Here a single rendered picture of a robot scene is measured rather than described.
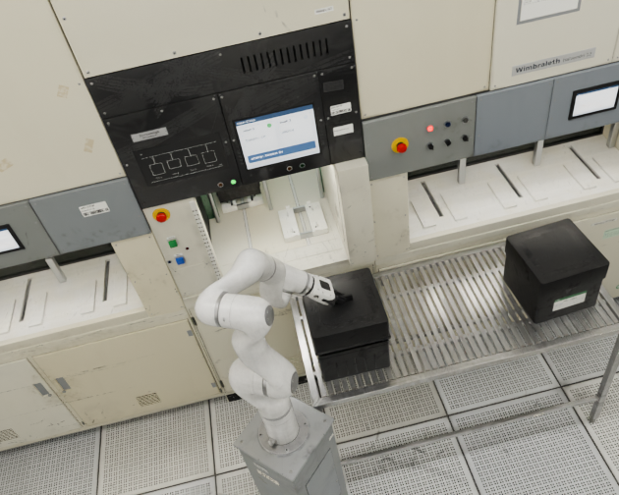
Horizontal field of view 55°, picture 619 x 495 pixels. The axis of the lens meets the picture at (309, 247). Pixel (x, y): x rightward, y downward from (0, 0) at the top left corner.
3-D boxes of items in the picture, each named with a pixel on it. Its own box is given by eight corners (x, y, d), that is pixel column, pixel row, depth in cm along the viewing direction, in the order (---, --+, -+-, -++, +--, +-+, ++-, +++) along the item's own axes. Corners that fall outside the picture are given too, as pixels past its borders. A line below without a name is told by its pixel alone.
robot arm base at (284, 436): (289, 464, 215) (280, 439, 202) (249, 440, 224) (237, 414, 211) (317, 422, 225) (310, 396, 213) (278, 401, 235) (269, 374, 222)
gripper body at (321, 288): (313, 288, 212) (338, 297, 217) (309, 267, 219) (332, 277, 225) (302, 301, 215) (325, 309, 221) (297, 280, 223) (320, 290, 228)
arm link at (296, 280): (301, 298, 212) (310, 273, 213) (270, 286, 205) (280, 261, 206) (290, 293, 219) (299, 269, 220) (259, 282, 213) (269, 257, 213)
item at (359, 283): (314, 357, 223) (310, 335, 214) (302, 299, 244) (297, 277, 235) (391, 338, 224) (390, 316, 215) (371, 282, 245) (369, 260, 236)
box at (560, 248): (534, 326, 242) (541, 285, 225) (500, 277, 263) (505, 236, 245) (598, 305, 245) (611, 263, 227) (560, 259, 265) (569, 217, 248)
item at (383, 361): (310, 329, 257) (305, 302, 245) (373, 313, 258) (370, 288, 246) (323, 382, 237) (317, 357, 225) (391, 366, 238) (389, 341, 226)
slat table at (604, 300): (335, 490, 283) (313, 407, 230) (310, 384, 326) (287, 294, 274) (596, 422, 288) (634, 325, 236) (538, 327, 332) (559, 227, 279)
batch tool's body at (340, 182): (229, 410, 322) (83, 87, 187) (215, 284, 391) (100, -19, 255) (386, 370, 326) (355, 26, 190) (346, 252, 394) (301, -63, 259)
